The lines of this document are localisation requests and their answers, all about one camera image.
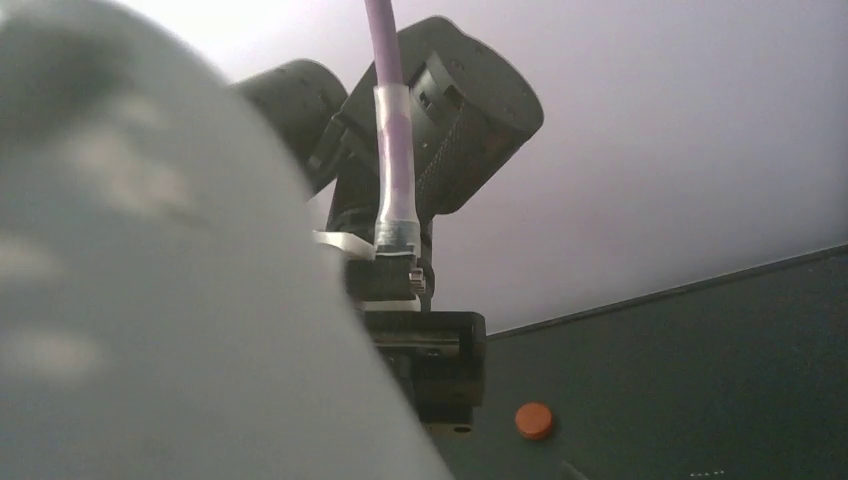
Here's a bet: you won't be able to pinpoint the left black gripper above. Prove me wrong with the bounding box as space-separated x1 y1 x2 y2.
362 311 487 435

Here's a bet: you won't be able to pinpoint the brown round chocolate cookie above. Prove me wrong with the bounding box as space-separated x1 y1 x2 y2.
514 402 555 441

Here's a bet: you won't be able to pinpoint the white handled metal tongs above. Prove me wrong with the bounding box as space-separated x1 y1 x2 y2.
1 1 450 479

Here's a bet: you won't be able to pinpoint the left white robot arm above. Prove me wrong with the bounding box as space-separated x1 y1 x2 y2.
237 16 544 434

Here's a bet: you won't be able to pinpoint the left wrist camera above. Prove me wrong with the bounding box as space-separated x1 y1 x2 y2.
313 231 427 312

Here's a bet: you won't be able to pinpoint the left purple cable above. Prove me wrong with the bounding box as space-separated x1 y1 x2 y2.
362 0 423 256

